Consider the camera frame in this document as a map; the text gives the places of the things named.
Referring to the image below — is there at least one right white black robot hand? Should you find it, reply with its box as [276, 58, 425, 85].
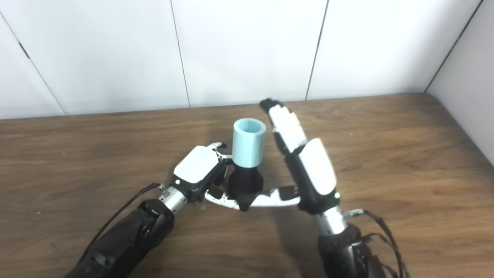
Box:
[247, 98, 341, 215]

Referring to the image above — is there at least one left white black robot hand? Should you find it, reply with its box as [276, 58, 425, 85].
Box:
[168, 142, 247, 212]

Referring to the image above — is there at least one black flared nozzle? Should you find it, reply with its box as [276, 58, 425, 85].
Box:
[227, 164, 264, 205]

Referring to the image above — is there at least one light-blue short hose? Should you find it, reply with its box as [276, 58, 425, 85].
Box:
[232, 118, 267, 169]

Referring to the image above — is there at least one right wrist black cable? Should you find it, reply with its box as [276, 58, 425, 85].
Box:
[342, 208, 410, 278]

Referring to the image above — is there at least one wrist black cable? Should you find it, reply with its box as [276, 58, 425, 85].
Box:
[342, 208, 410, 278]
[77, 183, 170, 263]

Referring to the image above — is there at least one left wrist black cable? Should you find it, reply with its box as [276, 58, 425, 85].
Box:
[77, 183, 170, 263]

